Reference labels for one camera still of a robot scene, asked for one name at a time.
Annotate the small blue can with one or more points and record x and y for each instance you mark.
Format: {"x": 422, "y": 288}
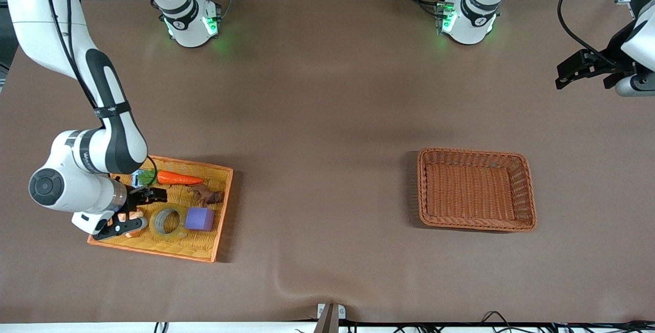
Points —
{"x": 136, "y": 178}

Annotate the clear yellowish tape roll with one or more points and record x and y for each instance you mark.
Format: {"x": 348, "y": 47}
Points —
{"x": 169, "y": 237}

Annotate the toy croissant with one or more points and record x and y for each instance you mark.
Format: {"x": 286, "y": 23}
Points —
{"x": 136, "y": 215}

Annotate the yellow wicker tray orange rim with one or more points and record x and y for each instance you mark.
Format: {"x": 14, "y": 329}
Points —
{"x": 169, "y": 248}

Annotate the brown toy lion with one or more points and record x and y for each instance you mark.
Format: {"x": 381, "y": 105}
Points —
{"x": 207, "y": 196}

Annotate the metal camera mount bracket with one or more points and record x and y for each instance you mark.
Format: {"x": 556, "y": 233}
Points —
{"x": 330, "y": 317}

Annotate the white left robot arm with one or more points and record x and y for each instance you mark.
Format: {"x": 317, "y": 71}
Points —
{"x": 468, "y": 28}

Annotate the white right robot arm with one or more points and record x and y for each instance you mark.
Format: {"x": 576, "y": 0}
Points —
{"x": 41, "y": 16}

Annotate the purple foam cube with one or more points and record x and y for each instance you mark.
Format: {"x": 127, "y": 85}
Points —
{"x": 199, "y": 219}

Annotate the brown wicker basket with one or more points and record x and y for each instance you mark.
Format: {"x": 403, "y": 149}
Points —
{"x": 471, "y": 190}

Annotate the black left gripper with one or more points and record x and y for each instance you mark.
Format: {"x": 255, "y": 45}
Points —
{"x": 612, "y": 61}

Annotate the brown table cover cloth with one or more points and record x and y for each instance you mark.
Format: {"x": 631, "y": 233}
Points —
{"x": 327, "y": 118}

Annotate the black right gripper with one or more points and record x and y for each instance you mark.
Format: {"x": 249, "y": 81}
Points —
{"x": 135, "y": 199}

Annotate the orange toy carrot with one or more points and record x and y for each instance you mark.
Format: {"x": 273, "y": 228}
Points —
{"x": 176, "y": 177}

